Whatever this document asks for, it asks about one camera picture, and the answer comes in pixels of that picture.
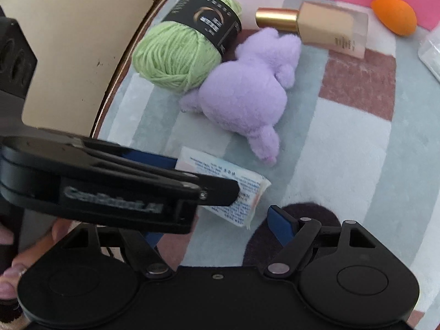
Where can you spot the checkered pastel rug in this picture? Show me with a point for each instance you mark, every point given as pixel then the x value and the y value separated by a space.
pixel 359 137

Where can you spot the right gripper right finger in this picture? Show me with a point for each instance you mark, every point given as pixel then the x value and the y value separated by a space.
pixel 296 236

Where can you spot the purple plush toy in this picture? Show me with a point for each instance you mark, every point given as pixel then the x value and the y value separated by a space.
pixel 247 95

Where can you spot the foundation bottle gold cap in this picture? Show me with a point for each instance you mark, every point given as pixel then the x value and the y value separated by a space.
pixel 322 25

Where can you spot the green yarn ball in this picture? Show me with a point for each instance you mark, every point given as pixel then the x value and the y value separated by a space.
pixel 190 41

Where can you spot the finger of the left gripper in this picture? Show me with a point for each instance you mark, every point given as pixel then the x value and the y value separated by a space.
pixel 213 190
pixel 139 156

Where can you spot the person's left hand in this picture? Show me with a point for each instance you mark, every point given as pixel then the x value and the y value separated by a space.
pixel 16 268

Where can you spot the clear plastic item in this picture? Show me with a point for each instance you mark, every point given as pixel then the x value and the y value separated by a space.
pixel 429 52

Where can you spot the orange makeup sponge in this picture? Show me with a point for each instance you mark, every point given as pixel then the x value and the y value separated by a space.
pixel 397 15

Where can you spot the white tissue pack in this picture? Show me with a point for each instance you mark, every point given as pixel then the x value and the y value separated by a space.
pixel 252 185

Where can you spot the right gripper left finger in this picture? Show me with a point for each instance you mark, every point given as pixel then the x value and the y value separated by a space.
pixel 139 250

